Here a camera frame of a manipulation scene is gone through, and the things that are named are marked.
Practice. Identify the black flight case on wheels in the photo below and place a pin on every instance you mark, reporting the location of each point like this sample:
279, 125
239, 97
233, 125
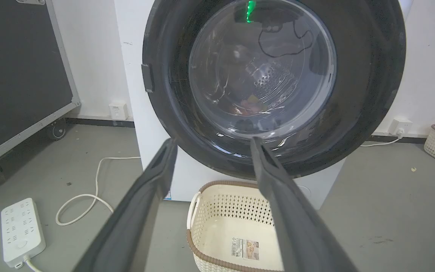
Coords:
13, 68

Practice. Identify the white wall socket with plug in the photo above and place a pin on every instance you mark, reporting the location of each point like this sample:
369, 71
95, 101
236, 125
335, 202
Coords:
399, 126

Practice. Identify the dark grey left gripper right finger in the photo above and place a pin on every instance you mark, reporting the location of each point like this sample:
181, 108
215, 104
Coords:
296, 219

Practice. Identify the cream laundry basket brown rim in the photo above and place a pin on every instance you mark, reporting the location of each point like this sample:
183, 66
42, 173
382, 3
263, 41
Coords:
221, 234

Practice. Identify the white power strip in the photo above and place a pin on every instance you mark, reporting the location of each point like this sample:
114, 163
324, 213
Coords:
21, 231

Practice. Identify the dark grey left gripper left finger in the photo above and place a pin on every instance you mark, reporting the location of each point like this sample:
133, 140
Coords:
127, 226

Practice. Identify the black round washing machine door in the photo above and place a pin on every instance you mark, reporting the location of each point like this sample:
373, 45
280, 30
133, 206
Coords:
364, 75

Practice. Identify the white washing machine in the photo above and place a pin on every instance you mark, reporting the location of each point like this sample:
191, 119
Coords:
134, 75

